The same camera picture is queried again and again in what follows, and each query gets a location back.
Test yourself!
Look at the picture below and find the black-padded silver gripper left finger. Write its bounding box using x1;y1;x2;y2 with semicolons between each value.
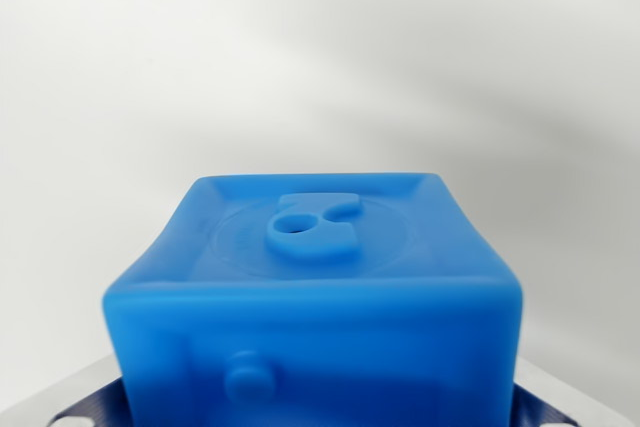
7;353;134;427

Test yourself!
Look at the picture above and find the black-padded silver gripper right finger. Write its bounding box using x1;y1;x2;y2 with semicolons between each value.
506;354;634;427

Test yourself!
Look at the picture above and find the blue cube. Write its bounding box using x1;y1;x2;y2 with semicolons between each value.
99;171;524;427

